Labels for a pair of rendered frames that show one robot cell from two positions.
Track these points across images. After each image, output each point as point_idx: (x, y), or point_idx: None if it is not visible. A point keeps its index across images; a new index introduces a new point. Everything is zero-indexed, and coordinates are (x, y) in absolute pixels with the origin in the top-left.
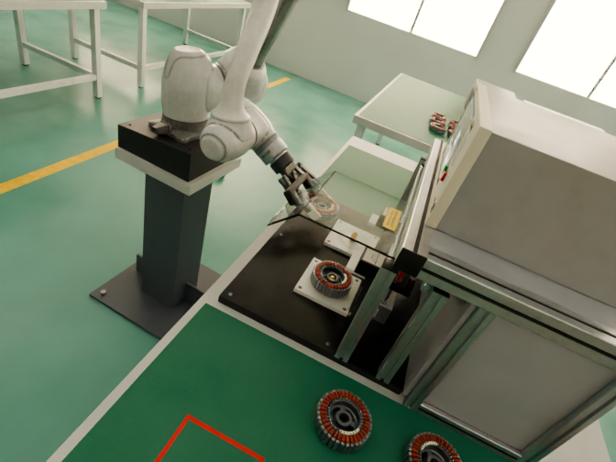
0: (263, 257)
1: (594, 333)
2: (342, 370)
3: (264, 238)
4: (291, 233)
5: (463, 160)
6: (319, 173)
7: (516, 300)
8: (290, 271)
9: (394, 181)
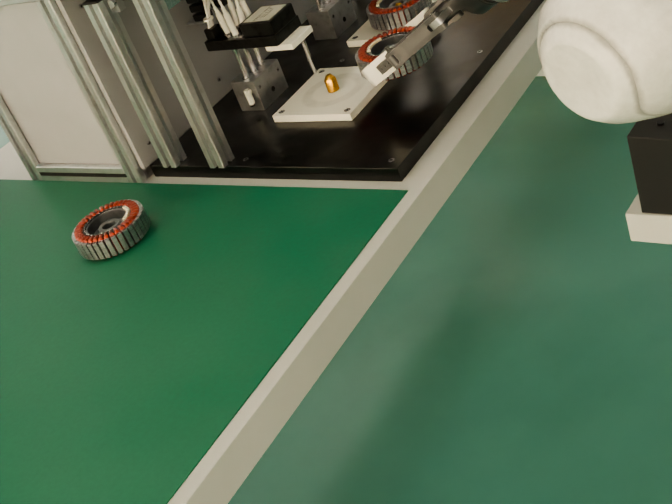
0: (509, 13)
1: None
2: None
3: (512, 54)
4: (458, 61)
5: None
6: (350, 278)
7: None
8: (464, 15)
9: (60, 379)
